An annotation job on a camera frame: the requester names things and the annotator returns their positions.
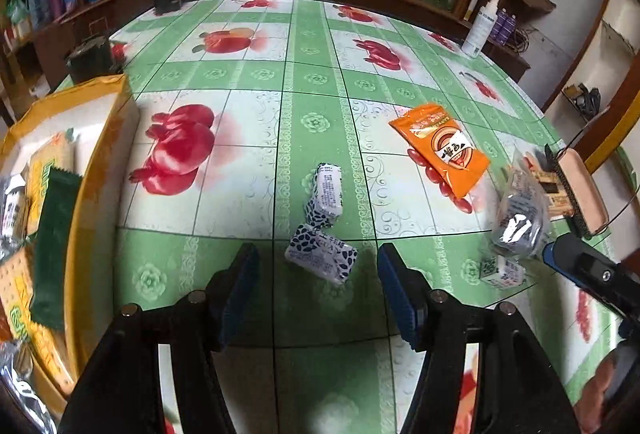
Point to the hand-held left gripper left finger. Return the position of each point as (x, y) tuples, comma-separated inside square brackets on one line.
[(240, 299)]

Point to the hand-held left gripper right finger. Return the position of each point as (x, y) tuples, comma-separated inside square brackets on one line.
[(400, 299)]

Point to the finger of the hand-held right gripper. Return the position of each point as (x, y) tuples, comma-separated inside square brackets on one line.
[(595, 271)]

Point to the white spotted candy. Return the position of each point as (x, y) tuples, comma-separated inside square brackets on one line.
[(327, 191), (320, 254), (502, 273)]

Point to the clear bag with white label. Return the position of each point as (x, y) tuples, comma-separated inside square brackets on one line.
[(520, 214)]

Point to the small orange snack packet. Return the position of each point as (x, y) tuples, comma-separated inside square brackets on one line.
[(440, 149)]

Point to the yellow cardboard box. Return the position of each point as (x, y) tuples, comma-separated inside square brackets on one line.
[(95, 214)]

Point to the cracker packet green label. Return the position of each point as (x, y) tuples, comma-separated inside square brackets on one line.
[(55, 254), (50, 169)]

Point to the shiny bag of dark seeds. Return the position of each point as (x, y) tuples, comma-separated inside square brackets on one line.
[(20, 394)]

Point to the person's right hand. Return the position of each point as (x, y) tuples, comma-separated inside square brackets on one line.
[(595, 389)]

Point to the black tan glasses case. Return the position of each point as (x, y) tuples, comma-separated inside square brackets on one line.
[(582, 194)]

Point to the dark tool on shelf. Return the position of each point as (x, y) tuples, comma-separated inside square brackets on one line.
[(589, 101)]

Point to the green fruit print tablecloth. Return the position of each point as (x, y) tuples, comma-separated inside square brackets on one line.
[(310, 79)]

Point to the purple bottle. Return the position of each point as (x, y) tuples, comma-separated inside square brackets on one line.
[(497, 28), (512, 30)]

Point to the white spray bottle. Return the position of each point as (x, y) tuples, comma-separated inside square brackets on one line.
[(479, 29)]

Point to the small purple flask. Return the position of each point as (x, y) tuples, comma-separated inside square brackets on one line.
[(55, 4)]

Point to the green white bag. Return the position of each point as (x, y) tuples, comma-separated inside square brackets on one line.
[(20, 19)]

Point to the grey blue thermos jug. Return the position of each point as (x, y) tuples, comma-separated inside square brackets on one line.
[(39, 1)]

